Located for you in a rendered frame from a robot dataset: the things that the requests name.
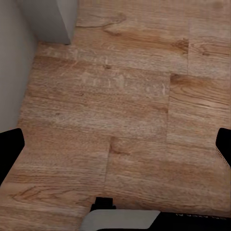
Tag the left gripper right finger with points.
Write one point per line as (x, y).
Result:
(223, 142)

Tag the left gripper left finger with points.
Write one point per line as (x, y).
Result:
(11, 144)

